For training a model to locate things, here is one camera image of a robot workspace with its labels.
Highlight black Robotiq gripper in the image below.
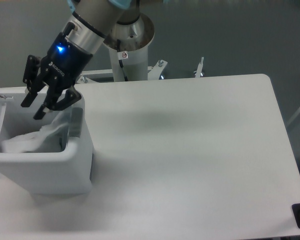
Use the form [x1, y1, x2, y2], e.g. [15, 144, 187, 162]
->
[20, 33, 93, 120]

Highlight clear plastic packaging bag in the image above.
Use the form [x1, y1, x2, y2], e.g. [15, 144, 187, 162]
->
[0, 111, 71, 154]

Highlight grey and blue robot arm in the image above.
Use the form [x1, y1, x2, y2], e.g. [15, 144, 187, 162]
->
[21, 0, 155, 120]

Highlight white open trash can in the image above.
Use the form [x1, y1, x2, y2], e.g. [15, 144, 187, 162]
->
[0, 88, 94, 195]

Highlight black cable on pedestal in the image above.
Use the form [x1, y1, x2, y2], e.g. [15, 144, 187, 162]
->
[116, 39, 129, 82]

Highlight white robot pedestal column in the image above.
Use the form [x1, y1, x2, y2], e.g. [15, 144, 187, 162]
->
[103, 13, 155, 82]

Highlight white pedestal base frame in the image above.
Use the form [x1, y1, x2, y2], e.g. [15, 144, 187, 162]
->
[76, 56, 205, 84]

